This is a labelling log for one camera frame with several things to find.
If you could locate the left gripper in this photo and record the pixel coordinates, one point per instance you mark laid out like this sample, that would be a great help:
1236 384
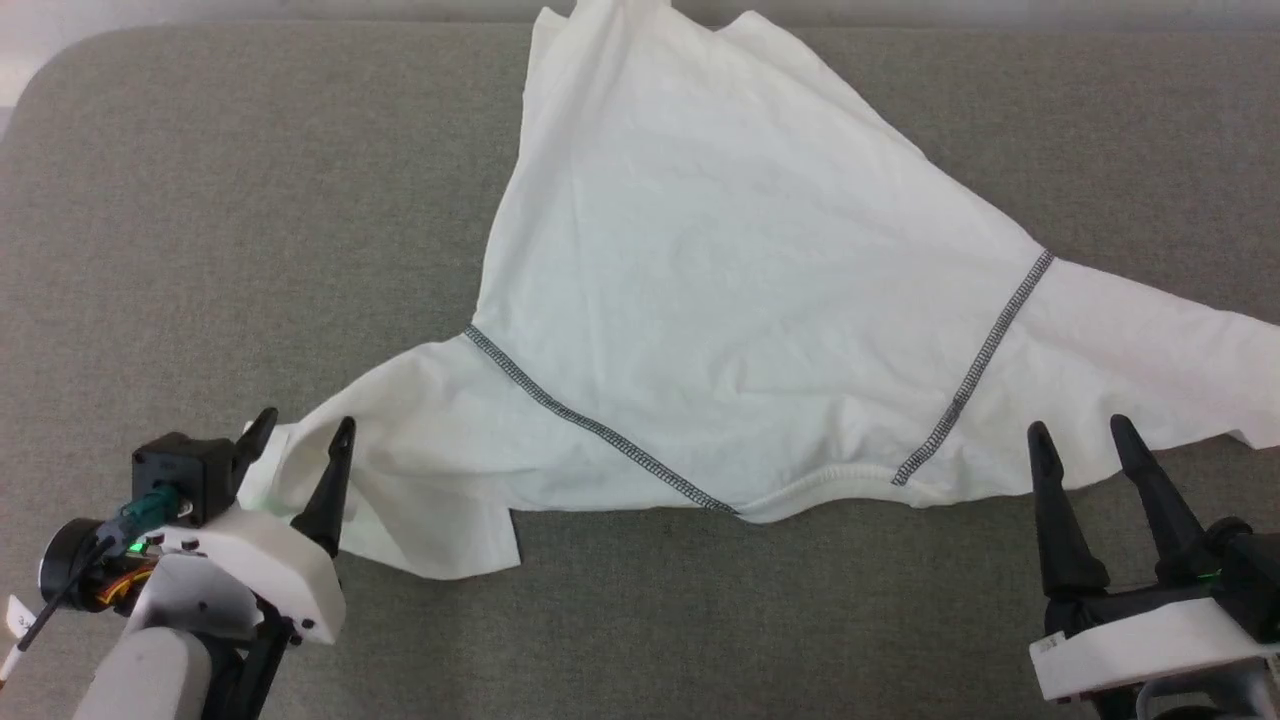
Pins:
270 565

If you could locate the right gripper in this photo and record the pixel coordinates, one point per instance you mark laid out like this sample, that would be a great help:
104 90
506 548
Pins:
1140 640

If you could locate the white long-sleeve garment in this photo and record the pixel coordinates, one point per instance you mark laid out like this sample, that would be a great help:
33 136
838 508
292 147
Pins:
750 300

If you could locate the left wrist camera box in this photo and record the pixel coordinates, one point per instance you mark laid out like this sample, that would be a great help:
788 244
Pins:
190 475

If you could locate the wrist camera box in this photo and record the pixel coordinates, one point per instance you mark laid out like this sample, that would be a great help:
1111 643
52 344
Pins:
1250 580
190 475

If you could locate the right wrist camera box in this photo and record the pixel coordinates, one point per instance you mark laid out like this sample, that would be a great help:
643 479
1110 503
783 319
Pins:
1250 580

